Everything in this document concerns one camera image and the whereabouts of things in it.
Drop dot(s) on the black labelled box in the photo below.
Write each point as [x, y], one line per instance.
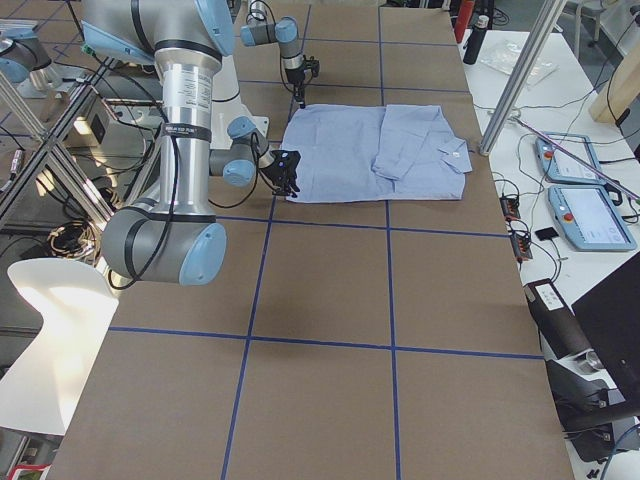
[554, 319]

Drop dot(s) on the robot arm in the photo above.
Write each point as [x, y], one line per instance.
[262, 28]
[172, 235]

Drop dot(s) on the upper blue teach pendant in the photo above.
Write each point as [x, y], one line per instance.
[559, 167]

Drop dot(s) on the white chair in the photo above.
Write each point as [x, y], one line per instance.
[41, 390]

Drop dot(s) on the aluminium frame post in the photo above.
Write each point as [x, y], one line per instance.
[543, 25]

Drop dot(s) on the lower blue teach pendant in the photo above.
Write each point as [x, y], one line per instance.
[588, 219]

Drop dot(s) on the reacher grabber stick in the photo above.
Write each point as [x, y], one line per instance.
[558, 147]

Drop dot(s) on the black water bottle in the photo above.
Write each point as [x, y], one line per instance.
[475, 40]

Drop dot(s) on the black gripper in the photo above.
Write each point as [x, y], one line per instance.
[276, 172]
[296, 75]

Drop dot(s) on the blue striped button shirt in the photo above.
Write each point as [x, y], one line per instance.
[394, 152]

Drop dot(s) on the clear plastic bag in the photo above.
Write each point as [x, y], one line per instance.
[504, 55]

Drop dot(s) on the red bottle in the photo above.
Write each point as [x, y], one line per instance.
[465, 12]

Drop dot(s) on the blue teach pendant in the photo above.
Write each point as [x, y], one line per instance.
[588, 219]
[559, 167]

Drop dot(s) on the black monitor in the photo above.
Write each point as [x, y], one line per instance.
[608, 314]

